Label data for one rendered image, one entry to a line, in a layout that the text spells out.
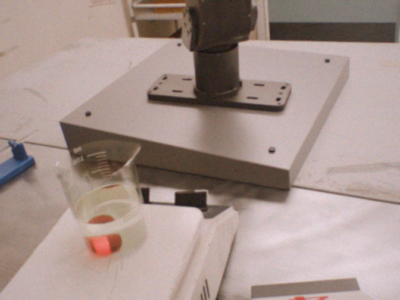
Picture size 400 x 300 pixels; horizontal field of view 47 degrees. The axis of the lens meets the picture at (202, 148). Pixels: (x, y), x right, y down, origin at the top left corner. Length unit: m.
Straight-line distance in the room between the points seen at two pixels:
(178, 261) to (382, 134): 0.38
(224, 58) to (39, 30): 1.71
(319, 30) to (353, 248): 2.98
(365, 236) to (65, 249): 0.27
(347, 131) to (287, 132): 0.10
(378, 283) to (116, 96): 0.45
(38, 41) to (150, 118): 1.66
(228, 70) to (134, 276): 0.36
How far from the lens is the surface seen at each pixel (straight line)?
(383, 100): 0.72
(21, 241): 0.55
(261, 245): 0.46
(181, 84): 0.68
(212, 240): 0.37
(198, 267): 0.35
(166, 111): 0.63
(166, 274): 0.32
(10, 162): 0.69
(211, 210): 0.43
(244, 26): 0.59
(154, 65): 0.79
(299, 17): 3.39
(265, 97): 0.63
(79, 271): 0.35
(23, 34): 2.20
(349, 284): 0.42
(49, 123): 0.80
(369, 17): 3.30
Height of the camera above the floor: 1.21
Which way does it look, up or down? 30 degrees down
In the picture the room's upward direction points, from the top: 9 degrees counter-clockwise
